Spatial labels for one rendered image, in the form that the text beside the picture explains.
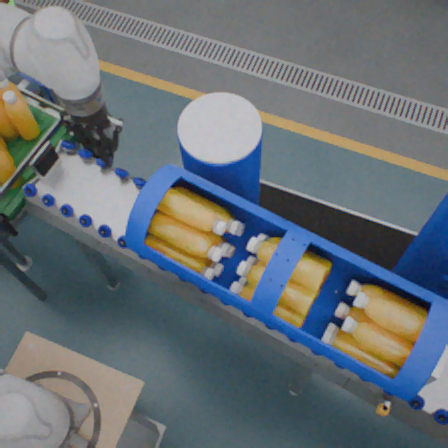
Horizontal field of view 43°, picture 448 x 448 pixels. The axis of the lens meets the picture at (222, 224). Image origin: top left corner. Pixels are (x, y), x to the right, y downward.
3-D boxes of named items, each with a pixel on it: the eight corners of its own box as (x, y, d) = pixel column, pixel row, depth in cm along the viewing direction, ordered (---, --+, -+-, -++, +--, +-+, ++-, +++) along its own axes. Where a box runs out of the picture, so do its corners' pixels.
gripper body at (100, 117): (58, 113, 109) (71, 139, 117) (100, 117, 108) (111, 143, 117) (68, 82, 112) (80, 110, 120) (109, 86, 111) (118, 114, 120)
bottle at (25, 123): (24, 144, 201) (2, 110, 182) (18, 128, 204) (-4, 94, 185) (43, 137, 202) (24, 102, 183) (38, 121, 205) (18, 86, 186)
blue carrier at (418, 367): (395, 414, 152) (433, 383, 128) (128, 265, 172) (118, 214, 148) (429, 329, 166) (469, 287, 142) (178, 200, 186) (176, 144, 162)
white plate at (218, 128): (263, 161, 179) (263, 163, 180) (259, 90, 190) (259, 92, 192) (176, 163, 180) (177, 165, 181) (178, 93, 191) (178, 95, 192)
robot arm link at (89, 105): (94, 103, 103) (101, 122, 108) (105, 64, 106) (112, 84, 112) (46, 98, 103) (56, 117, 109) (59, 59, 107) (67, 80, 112)
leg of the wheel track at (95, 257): (115, 292, 271) (81, 242, 214) (105, 286, 272) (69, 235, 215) (122, 282, 273) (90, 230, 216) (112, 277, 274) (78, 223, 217)
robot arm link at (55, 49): (114, 68, 106) (55, 47, 108) (95, 5, 92) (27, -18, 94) (85, 112, 102) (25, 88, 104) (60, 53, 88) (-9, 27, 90)
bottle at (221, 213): (169, 210, 169) (227, 240, 165) (164, 201, 162) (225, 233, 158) (182, 190, 171) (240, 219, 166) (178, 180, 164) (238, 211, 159)
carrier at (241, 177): (258, 261, 259) (255, 206, 271) (264, 164, 180) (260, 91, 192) (196, 263, 260) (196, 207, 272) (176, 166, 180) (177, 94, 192)
